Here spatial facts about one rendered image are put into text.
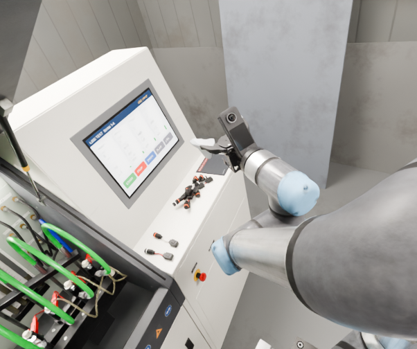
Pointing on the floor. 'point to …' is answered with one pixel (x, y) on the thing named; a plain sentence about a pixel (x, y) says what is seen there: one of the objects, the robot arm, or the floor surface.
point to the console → (72, 182)
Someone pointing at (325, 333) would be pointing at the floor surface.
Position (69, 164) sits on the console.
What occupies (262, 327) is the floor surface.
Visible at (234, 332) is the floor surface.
